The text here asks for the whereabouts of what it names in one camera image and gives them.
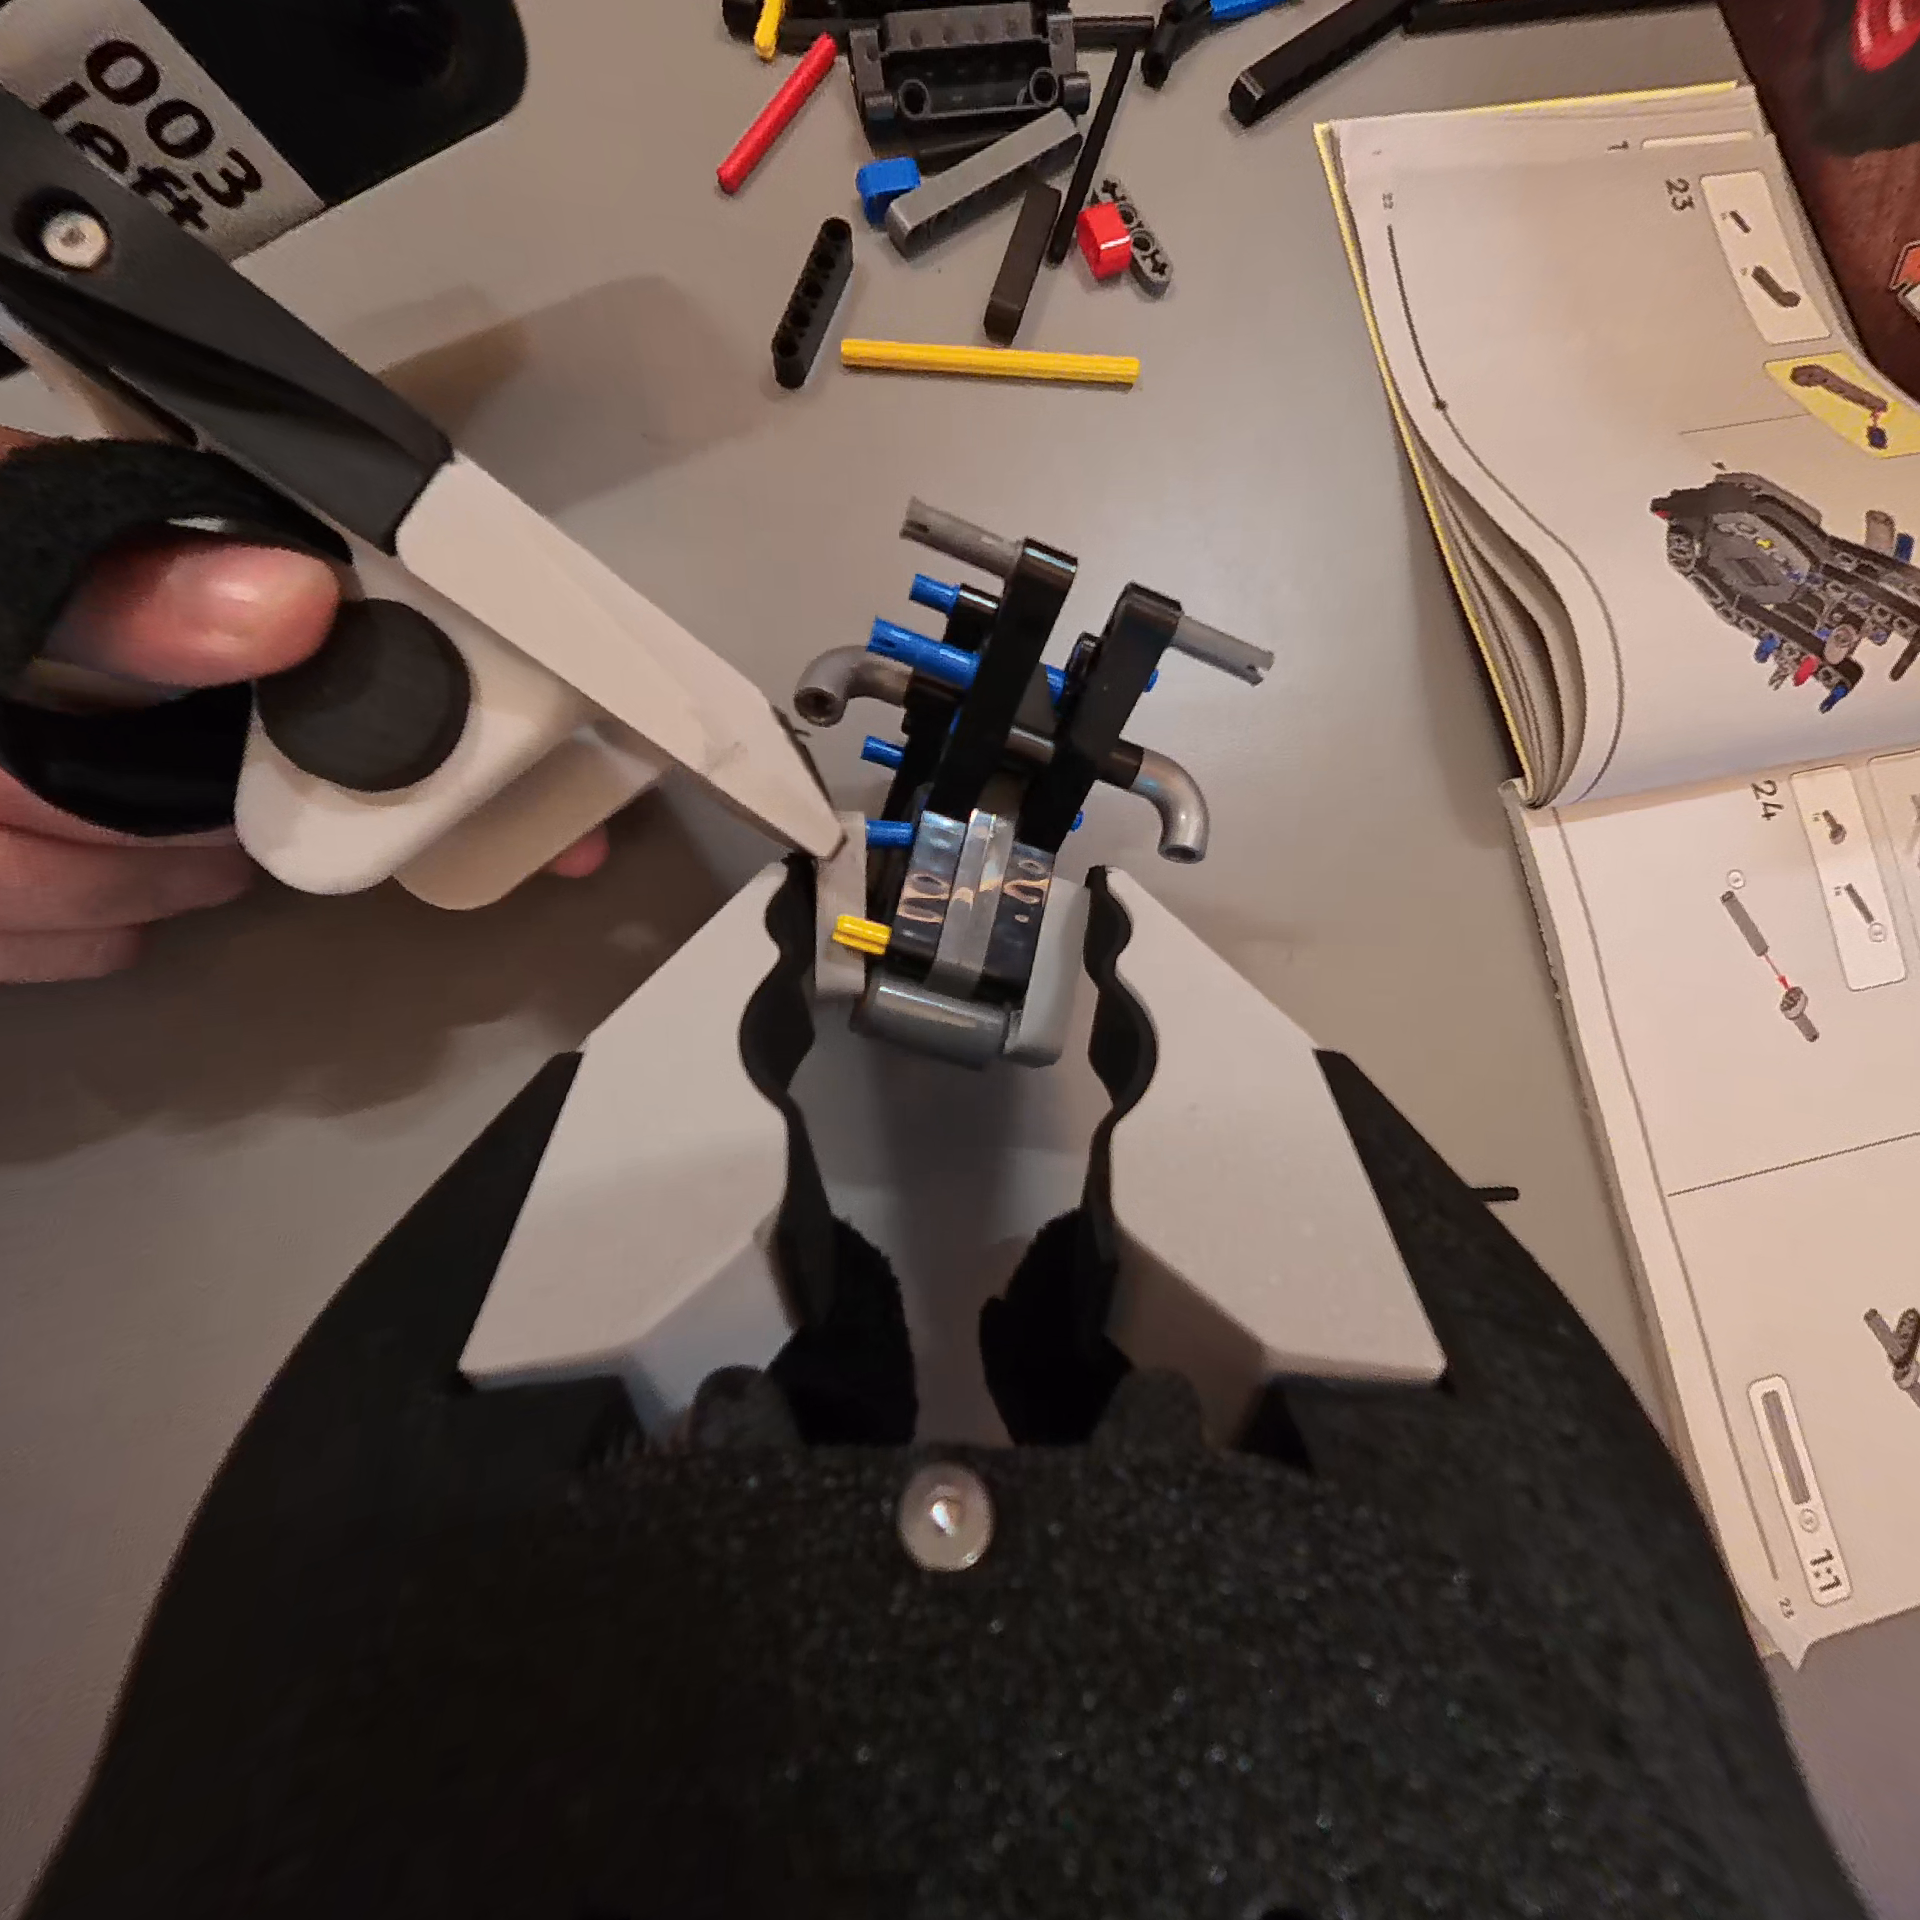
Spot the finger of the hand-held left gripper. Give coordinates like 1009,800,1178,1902
393,450,852,865

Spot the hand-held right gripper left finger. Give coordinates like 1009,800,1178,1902
457,854,842,1440

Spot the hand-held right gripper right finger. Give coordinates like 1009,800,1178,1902
1083,862,1451,1445

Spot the small black grey lego assembly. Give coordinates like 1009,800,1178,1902
792,498,1277,1069

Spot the black lego beam with holes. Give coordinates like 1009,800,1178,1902
770,217,857,393

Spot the long yellow lego axle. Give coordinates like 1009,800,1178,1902
840,339,1144,389

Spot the red lego axle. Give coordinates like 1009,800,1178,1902
719,32,840,196

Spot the short black lego beam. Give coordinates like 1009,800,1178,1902
983,184,1065,347

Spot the grey lego beam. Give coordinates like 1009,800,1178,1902
882,108,1087,260

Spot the small dark grey lego connector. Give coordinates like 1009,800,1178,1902
1101,180,1176,291

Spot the thin black lego axle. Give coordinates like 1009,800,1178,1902
1050,41,1145,265

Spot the lego instruction booklet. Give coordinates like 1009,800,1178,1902
1315,83,1920,1666

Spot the long black lego beam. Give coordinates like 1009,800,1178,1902
1227,0,1419,128

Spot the person's left hand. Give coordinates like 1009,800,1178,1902
0,525,615,989

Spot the dark brown printed box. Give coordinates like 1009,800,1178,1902
1717,0,1920,401

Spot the dark grey lego frame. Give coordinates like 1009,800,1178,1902
848,0,1096,126

